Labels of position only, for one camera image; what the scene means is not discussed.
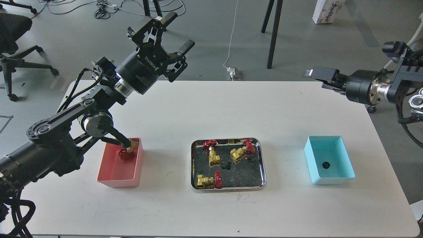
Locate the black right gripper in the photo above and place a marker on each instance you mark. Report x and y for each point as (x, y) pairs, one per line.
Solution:
(363, 86)

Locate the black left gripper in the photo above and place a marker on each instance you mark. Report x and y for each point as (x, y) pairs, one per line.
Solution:
(143, 68)

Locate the black gear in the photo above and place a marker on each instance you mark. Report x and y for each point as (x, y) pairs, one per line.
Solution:
(251, 158)
(226, 165)
(326, 165)

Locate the brass valve red handle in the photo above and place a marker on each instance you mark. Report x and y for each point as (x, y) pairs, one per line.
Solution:
(128, 154)

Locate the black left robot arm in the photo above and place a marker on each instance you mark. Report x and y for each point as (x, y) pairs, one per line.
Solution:
(57, 144)

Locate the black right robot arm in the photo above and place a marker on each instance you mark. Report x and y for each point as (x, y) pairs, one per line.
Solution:
(402, 86)

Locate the white cardboard box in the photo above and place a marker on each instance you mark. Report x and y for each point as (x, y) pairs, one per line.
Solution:
(326, 10)

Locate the blue plastic box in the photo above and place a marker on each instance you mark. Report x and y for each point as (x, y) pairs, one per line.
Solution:
(319, 149)

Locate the brass valve top right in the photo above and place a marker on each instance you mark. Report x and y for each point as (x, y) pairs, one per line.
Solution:
(243, 152)

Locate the brass valve top left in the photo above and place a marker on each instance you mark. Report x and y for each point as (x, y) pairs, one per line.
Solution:
(213, 158)

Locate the pink plastic box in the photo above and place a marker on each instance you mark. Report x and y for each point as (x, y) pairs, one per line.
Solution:
(116, 172)

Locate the brass valve bottom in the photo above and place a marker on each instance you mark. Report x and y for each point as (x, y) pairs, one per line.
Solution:
(204, 182)

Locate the white power adapter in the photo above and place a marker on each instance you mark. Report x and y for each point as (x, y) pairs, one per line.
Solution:
(234, 74)

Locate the black table leg right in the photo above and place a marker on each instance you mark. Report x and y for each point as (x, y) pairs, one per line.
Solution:
(274, 33)

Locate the metal tray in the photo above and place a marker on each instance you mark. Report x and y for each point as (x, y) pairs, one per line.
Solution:
(244, 175)

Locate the black office chair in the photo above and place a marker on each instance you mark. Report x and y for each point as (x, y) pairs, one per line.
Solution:
(12, 28)

